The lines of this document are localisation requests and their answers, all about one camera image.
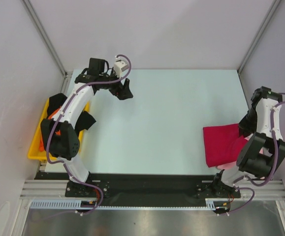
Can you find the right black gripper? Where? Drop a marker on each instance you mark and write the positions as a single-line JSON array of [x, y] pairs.
[[244, 129]]

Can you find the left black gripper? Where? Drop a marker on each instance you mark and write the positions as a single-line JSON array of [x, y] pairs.
[[122, 92]]

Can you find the crimson red t shirt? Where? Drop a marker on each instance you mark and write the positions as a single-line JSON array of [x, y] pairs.
[[222, 144]]

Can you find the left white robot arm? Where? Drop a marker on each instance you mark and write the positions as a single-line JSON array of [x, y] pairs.
[[60, 131]]

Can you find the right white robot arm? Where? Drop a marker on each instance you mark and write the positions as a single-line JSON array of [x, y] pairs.
[[264, 150]]

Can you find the folded pink t shirt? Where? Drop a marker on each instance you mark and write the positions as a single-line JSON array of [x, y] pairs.
[[230, 165]]

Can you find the black t shirt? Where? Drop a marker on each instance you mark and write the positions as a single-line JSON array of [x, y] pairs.
[[85, 120]]

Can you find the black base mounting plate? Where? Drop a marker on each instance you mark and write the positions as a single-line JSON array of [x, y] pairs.
[[134, 190]]

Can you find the orange t shirt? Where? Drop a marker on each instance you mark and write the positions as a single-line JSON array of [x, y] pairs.
[[41, 145]]

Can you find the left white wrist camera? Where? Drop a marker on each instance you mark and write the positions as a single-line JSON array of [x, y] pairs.
[[120, 66]]

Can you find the left corner aluminium post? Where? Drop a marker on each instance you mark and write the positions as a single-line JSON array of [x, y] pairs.
[[28, 6]]

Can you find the corner aluminium post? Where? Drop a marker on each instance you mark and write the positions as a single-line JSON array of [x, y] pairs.
[[259, 34], [28, 6]]

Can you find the right grey cable duct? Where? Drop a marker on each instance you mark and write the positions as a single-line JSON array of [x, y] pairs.
[[219, 203]]

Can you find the grey cable duct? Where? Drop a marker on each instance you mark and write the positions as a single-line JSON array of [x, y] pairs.
[[64, 204], [219, 203]]

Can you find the right corner aluminium post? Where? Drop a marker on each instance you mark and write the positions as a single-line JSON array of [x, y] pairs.
[[259, 34]]

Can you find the aluminium frame rail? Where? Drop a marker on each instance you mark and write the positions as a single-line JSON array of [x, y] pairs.
[[55, 189]]

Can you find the left grey cable duct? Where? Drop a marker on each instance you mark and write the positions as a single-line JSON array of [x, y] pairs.
[[64, 204]]

